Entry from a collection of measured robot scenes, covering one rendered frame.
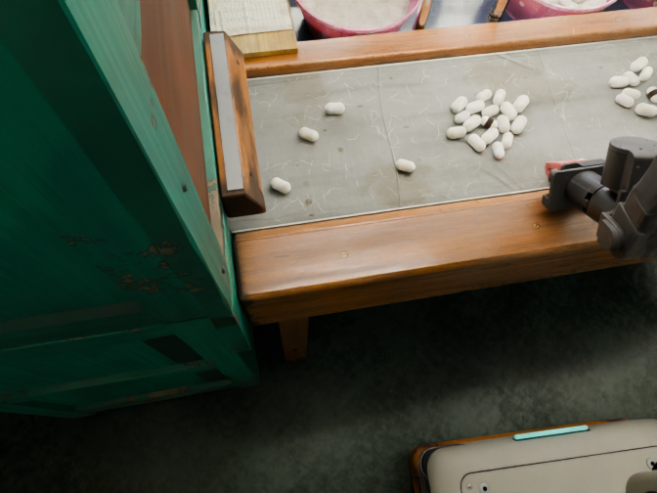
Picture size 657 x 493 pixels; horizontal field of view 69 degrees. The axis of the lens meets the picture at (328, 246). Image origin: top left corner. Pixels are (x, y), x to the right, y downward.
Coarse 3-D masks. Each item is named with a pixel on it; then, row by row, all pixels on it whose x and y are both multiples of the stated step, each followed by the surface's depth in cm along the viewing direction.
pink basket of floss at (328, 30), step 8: (296, 0) 92; (416, 0) 95; (304, 8) 91; (416, 8) 93; (304, 16) 96; (312, 16) 91; (408, 16) 92; (312, 24) 95; (320, 24) 92; (328, 24) 90; (392, 24) 91; (400, 24) 94; (312, 32) 100; (320, 32) 96; (328, 32) 94; (336, 32) 92; (344, 32) 92; (352, 32) 90; (360, 32) 90; (368, 32) 90; (376, 32) 92; (384, 32) 93
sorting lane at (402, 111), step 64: (448, 64) 92; (512, 64) 93; (576, 64) 94; (256, 128) 84; (320, 128) 85; (384, 128) 86; (448, 128) 86; (576, 128) 88; (640, 128) 89; (320, 192) 80; (384, 192) 81; (448, 192) 82; (512, 192) 82
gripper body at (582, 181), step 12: (576, 168) 73; (588, 168) 73; (600, 168) 73; (552, 180) 73; (564, 180) 73; (576, 180) 72; (588, 180) 71; (600, 180) 70; (552, 192) 74; (564, 192) 74; (576, 192) 72; (588, 192) 70; (552, 204) 75; (564, 204) 75; (576, 204) 72; (588, 204) 70
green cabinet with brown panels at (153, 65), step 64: (0, 0) 17; (64, 0) 17; (128, 0) 28; (192, 0) 74; (0, 64) 20; (64, 64) 20; (128, 64) 26; (192, 64) 68; (0, 128) 23; (64, 128) 24; (128, 128) 24; (192, 128) 58; (0, 192) 30; (64, 192) 29; (128, 192) 30; (192, 192) 41; (0, 256) 39; (64, 256) 41; (128, 256) 40; (192, 256) 41; (0, 320) 53; (64, 320) 53; (128, 320) 57
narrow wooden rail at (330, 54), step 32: (416, 32) 91; (448, 32) 91; (480, 32) 92; (512, 32) 92; (544, 32) 93; (576, 32) 93; (608, 32) 94; (640, 32) 96; (256, 64) 86; (288, 64) 87; (320, 64) 88; (352, 64) 89; (384, 64) 91
